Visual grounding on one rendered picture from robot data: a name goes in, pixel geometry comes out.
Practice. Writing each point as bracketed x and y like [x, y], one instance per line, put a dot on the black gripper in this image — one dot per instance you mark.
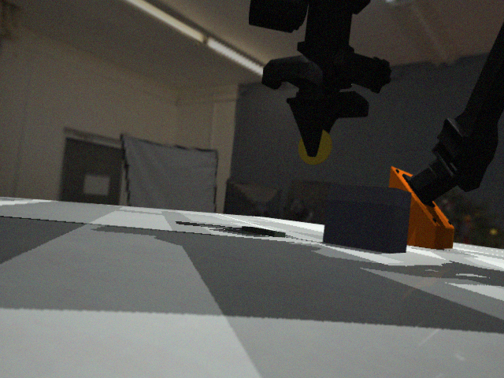
[318, 103]

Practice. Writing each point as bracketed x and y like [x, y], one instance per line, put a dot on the gold coin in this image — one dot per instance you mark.
[323, 152]

